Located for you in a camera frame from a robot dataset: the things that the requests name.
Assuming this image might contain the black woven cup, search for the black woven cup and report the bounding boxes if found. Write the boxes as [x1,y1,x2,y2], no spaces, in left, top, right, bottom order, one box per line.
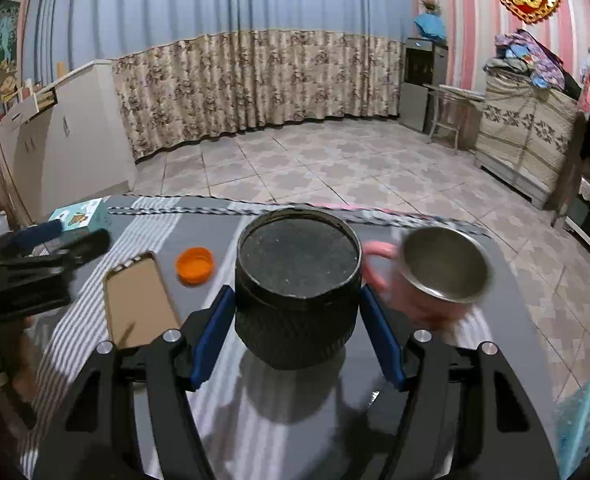
[234,207,362,370]

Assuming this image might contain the teal tissue box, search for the teal tissue box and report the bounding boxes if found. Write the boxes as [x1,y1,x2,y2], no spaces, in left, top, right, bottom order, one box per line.
[49,197,111,233]

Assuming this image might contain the brown rectangular tray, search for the brown rectangular tray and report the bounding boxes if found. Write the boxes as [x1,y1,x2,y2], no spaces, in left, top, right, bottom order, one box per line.
[103,252,180,349]

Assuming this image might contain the teal plastic laundry basket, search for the teal plastic laundry basket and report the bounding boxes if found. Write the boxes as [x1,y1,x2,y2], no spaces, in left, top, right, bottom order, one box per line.
[556,379,590,479]

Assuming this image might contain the white low cabinet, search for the white low cabinet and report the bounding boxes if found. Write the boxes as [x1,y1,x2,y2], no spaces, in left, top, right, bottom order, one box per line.
[0,60,137,221]

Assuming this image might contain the pink metal mug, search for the pink metal mug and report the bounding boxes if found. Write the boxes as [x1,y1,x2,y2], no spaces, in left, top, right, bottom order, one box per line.
[362,226,493,330]

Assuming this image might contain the orange plastic lid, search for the orange plastic lid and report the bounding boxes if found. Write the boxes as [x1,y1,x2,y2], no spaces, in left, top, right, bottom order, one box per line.
[175,247,215,286]

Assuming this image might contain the blue floral curtain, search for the blue floral curtain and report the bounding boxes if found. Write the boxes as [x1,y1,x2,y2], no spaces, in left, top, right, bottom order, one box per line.
[22,0,413,158]

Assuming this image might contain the cloth covered cabinet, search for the cloth covered cabinet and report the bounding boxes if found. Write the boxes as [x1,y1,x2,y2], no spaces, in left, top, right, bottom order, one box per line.
[475,70,577,209]

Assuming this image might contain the small folding table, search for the small folding table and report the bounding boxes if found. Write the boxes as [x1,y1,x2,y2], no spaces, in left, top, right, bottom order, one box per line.
[424,84,486,153]

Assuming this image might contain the grey water dispenser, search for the grey water dispenser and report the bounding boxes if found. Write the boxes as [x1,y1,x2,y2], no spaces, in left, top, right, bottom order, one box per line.
[398,37,448,133]

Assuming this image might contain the pile of folded clothes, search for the pile of folded clothes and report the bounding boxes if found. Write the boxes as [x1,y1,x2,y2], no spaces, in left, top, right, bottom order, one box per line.
[484,29,565,91]

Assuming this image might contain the blue bag on dispenser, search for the blue bag on dispenser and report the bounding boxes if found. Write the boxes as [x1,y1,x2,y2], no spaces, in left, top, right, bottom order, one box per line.
[414,13,447,44]

